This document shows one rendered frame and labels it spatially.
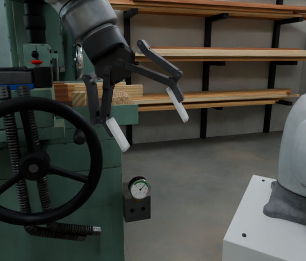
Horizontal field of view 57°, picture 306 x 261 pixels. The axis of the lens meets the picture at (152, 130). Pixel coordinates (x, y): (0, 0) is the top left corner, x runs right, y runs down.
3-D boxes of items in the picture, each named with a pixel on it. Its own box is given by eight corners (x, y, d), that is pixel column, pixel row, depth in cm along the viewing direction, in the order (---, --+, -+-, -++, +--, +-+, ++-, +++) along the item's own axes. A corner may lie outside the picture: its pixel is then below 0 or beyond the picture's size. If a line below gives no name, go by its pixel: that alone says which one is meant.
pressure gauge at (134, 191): (130, 206, 81) (129, 180, 79) (127, 200, 85) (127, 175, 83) (150, 203, 83) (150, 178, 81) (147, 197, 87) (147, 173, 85)
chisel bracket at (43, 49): (25, 74, 81) (22, 43, 79) (31, 72, 94) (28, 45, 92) (52, 73, 83) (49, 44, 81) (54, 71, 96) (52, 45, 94)
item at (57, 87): (11, 104, 81) (9, 85, 80) (12, 103, 83) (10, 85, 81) (68, 102, 85) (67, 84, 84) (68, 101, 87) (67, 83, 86)
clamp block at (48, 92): (-13, 131, 63) (-19, 91, 61) (0, 119, 75) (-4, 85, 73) (56, 127, 67) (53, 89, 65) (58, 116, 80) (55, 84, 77)
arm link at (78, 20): (75, 20, 56) (90, 47, 57) (49, 16, 47) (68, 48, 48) (111, -6, 53) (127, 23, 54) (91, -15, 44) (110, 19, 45)
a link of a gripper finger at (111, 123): (107, 120, 54) (104, 121, 54) (126, 151, 55) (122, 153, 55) (113, 116, 57) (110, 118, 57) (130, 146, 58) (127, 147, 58)
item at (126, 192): (126, 223, 85) (125, 199, 83) (118, 204, 97) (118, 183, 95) (152, 219, 88) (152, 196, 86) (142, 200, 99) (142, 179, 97)
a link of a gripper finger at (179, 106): (168, 86, 52) (171, 85, 52) (185, 119, 53) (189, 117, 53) (165, 89, 49) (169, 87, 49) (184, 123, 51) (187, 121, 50)
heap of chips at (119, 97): (104, 105, 79) (103, 91, 78) (99, 98, 92) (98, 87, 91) (135, 103, 82) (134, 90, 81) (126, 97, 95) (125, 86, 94)
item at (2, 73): (-11, 90, 62) (-14, 64, 61) (0, 86, 72) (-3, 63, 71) (52, 88, 66) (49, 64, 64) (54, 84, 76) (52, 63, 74)
